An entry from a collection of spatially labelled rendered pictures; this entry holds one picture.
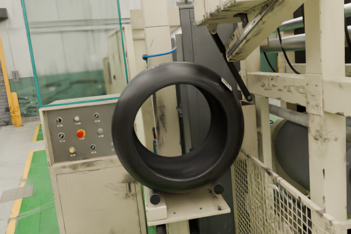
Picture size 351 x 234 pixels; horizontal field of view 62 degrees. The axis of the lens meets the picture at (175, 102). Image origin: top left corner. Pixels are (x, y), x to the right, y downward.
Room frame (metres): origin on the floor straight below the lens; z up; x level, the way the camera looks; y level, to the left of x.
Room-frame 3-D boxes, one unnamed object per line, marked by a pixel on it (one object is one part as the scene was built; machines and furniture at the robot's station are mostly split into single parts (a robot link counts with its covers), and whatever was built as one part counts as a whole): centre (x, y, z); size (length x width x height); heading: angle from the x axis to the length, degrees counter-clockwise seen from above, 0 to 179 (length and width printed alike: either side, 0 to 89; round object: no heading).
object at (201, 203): (1.35, 0.01, 0.80); 0.37 x 0.36 x 0.02; 97
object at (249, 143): (1.62, -0.34, 1.05); 0.20 x 0.15 x 0.30; 7
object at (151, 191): (1.33, 0.15, 0.90); 0.35 x 0.05 x 0.05; 7
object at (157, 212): (1.34, 0.15, 0.84); 0.36 x 0.09 x 0.06; 7
